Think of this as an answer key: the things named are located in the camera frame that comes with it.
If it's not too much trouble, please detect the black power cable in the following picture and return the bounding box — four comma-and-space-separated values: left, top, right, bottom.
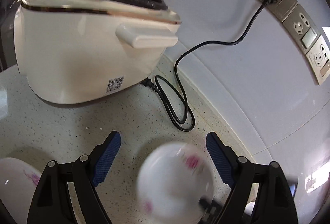
140, 0, 280, 133

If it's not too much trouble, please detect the wall socket panel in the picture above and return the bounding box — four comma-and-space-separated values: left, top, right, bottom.
259, 0, 329, 85

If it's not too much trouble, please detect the cream rice cooker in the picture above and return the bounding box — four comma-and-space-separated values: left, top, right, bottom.
13, 0, 182, 105

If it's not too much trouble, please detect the white plate pink flower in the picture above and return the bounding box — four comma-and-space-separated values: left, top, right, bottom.
136, 142, 214, 223

